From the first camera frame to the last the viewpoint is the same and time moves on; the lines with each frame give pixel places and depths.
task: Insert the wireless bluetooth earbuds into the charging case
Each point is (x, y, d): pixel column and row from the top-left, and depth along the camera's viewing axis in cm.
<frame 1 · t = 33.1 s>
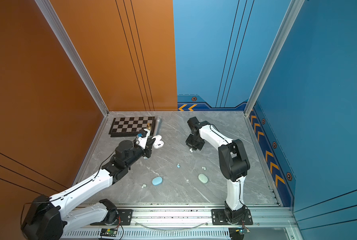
left hand: (154, 137, 78), fingers closed
right hand: (187, 147, 93), fingers closed
black white chessboard: (130, 127, 108), point 5 cm above the table
silver microphone: (158, 125, 111), point 3 cm above the table
white earbud charging case: (158, 143, 79), point 21 cm above the table
blue earbud charging case: (157, 180, 86), point 2 cm above the table
green earbud charging case: (203, 178, 86), point 2 cm above the table
blue earbud centre: (178, 165, 93), on the table
white earbud pair right: (204, 168, 91), on the table
white earbud pair near left: (143, 185, 84), on the table

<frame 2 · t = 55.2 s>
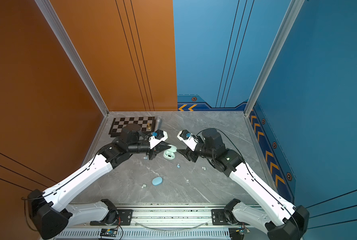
left hand: (168, 143, 70), fingers closed
right hand: (180, 144, 69), fingers open
green earbud charging case: (169, 154, 70), point 25 cm above the table
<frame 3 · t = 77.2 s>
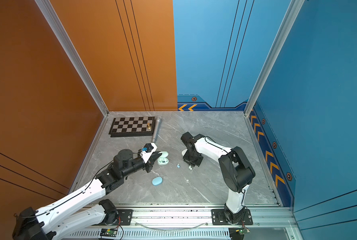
left hand: (160, 152, 74), fingers closed
right hand: (186, 164, 89), fingers closed
green earbud charging case: (163, 160, 75), point 19 cm above the table
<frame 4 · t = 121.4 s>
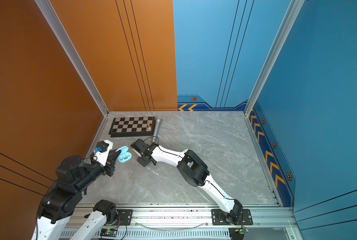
left hand: (118, 148, 64), fingers closed
right hand: (142, 158, 94), fingers closed
blue earbud charging case: (124, 156, 65), point 29 cm above the table
